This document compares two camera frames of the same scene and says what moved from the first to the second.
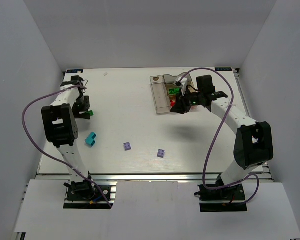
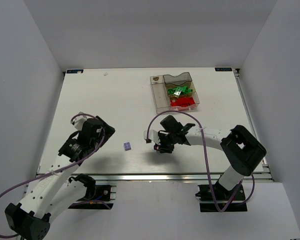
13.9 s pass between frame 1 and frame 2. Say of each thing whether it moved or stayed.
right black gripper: moved
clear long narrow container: stayed
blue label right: stayed
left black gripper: moved
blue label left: stayed
